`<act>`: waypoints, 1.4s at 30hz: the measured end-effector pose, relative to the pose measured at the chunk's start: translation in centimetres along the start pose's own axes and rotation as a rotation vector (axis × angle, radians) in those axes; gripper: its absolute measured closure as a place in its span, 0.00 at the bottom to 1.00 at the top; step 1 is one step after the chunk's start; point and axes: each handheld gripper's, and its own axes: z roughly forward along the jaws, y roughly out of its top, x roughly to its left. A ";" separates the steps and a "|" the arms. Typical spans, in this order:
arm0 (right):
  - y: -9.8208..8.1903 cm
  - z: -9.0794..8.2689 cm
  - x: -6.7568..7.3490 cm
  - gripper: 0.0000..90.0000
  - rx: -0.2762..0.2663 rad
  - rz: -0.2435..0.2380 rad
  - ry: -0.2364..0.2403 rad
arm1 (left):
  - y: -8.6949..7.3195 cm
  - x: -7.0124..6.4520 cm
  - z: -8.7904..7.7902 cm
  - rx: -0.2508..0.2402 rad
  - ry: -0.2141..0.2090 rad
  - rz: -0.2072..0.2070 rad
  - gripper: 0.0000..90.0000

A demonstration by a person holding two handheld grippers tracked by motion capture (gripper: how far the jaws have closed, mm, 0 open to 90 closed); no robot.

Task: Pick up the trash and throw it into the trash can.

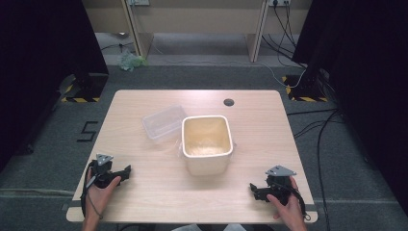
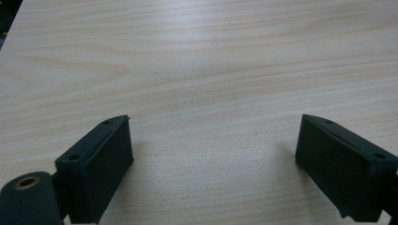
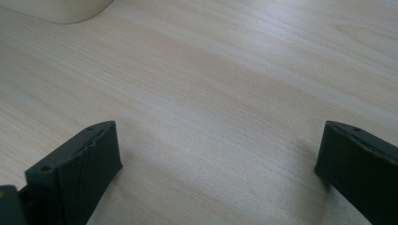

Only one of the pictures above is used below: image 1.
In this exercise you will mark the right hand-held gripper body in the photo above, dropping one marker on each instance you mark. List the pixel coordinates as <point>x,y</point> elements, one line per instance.
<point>279,186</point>

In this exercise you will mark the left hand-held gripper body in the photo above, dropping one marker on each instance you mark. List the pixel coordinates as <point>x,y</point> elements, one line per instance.
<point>103,173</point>

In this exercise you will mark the person's left hand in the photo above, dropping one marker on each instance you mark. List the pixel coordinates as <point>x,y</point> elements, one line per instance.
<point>99,199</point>

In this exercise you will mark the person's right hand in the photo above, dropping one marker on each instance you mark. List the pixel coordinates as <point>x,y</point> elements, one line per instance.
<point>293,215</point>

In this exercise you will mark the clear plastic lid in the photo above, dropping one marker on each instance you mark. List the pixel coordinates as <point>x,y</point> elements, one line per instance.
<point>163,122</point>

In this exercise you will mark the cream white plastic bin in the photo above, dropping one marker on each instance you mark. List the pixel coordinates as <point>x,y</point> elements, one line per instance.
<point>207,147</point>

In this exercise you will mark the black stand base striped tape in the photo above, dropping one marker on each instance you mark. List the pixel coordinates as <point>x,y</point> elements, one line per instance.
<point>304,91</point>
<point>88,88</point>

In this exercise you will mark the green plastic bag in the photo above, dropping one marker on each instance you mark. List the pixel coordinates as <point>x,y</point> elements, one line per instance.
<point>130,61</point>

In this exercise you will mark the black curtain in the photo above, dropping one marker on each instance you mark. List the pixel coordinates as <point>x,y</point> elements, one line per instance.
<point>369,80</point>
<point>38,64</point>

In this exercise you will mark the white power socket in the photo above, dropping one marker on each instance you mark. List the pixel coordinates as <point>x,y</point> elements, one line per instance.
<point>279,2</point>

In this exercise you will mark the light wooden desk frame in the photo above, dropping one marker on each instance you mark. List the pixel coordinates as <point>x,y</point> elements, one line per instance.
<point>141,35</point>

